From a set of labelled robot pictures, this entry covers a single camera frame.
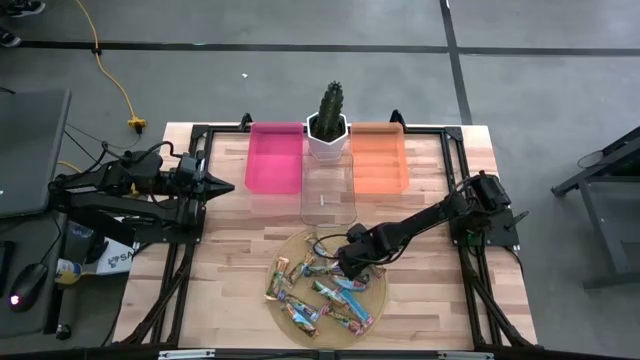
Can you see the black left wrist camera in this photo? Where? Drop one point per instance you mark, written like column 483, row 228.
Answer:
column 187, row 164

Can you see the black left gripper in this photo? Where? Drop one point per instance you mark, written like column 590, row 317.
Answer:
column 192, row 187

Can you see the person's shoe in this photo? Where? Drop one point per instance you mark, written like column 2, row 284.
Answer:
column 9, row 37
column 25, row 7

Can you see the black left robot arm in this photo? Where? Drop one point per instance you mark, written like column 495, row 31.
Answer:
column 125, row 206

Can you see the red-ended granola bar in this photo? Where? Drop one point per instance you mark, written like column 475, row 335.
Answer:
column 345, row 321

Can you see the yellow-labelled bottle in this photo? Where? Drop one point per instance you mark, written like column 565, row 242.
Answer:
column 67, row 272

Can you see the round woven placemat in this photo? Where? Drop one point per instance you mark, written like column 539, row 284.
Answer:
column 377, row 295

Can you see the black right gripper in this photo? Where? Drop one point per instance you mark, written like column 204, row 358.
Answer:
column 370, row 250

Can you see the black metal beam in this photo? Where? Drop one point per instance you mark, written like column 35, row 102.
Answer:
column 112, row 232

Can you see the blue granola bar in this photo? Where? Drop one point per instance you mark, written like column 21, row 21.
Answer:
column 350, row 285
column 359, row 310

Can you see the green cactus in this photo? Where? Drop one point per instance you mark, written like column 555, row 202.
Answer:
column 330, row 110

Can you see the white hexagonal plant pot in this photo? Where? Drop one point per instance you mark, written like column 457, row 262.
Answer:
column 327, row 150

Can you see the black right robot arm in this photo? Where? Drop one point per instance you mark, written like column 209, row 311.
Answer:
column 425, row 217

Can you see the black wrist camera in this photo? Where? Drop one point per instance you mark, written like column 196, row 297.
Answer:
column 358, row 231
column 187, row 164

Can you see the pink plastic bin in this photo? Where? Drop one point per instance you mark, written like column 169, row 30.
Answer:
column 275, row 175

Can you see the small black knob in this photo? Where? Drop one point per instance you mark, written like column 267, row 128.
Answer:
column 63, row 332

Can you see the orange plastic bin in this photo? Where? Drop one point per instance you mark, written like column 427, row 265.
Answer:
column 380, row 170

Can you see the dark grey laptop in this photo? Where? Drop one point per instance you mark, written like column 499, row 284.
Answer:
column 30, row 150

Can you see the silver metal bracket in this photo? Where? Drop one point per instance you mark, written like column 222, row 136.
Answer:
column 465, row 356
column 185, row 355

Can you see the dark metal table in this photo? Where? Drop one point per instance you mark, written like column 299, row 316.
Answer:
column 602, row 225

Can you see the white printed cardboard box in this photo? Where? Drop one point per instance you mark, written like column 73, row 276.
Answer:
column 117, row 260

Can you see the clear plastic bin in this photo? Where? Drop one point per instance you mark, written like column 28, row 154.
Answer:
column 320, row 210

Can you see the black table-level camera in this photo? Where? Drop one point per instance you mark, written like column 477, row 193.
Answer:
column 326, row 356

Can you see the black computer mouse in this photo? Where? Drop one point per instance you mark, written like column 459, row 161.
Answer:
column 27, row 287

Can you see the grey desk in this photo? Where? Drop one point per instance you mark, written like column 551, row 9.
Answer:
column 35, row 227

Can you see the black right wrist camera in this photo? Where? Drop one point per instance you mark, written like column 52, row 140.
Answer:
column 358, row 231

